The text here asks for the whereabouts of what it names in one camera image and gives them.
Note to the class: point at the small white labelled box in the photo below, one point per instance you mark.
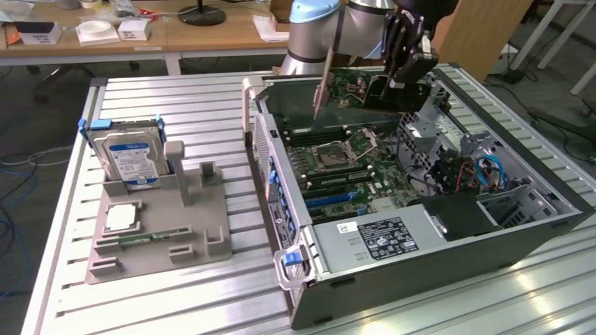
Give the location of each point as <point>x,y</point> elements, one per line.
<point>134,30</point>

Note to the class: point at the hard disk with blue caddy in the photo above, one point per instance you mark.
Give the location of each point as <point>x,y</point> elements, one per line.
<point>130,157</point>

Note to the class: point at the open PC case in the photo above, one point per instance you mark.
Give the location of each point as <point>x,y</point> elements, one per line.
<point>466,265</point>

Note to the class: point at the cardboard box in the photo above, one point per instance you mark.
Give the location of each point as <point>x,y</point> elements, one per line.
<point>279,10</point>

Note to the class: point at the stack of white papers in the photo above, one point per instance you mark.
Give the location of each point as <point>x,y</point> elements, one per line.
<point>270,29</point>

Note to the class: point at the green motherboard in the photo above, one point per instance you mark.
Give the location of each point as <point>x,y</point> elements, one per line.
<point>382,178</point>

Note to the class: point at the silver CPU chip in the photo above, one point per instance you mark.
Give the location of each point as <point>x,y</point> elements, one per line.
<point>122,218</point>

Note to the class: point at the white frame desk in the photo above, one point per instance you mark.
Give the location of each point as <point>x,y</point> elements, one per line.
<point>559,21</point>

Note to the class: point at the black RAM slot bank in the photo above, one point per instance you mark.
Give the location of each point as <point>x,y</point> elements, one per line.
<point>316,136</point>

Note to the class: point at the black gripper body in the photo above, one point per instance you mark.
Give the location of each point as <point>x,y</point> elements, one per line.
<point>426,10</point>

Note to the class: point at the installed black RAM stick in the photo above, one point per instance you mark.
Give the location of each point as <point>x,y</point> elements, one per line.
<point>340,173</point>
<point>347,181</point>

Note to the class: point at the wooden cabinet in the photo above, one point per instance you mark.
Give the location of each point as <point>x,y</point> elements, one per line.
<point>484,31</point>

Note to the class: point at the black round lamp base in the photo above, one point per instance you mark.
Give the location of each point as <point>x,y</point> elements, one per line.
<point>203,15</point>

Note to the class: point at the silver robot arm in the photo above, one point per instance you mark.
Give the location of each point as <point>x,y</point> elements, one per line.
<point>322,31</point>

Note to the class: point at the black plastic shroud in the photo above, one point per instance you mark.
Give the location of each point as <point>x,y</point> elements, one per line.
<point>460,216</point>

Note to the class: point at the green RAM stick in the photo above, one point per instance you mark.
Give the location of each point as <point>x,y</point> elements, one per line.
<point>139,238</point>

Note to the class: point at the white box with black top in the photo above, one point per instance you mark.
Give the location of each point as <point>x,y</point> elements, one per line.
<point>39,31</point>

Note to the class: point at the graphics card with black cooler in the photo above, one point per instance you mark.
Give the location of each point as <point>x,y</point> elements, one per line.
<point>351,87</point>

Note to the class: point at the wooden desk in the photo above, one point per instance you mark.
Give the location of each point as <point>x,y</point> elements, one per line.
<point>186,38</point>

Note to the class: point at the blue slot retention clip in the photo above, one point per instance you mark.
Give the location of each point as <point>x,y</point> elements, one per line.
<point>274,174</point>

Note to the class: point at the silver drive cage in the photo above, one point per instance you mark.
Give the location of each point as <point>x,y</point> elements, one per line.
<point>428,129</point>

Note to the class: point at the silver power supply unit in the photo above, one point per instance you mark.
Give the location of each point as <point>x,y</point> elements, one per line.
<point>372,240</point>

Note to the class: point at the blue expansion slot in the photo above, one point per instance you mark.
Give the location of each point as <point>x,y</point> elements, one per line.
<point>326,199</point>

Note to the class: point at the grey parts rack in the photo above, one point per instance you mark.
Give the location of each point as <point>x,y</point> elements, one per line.
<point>200,223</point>

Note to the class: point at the metal socket cover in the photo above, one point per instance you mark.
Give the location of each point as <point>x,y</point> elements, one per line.
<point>363,141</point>

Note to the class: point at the silver disk bay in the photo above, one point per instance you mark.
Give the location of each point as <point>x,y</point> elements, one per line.
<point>516,209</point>

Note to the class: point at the office chair base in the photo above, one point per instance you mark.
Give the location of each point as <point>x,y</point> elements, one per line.
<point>60,78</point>

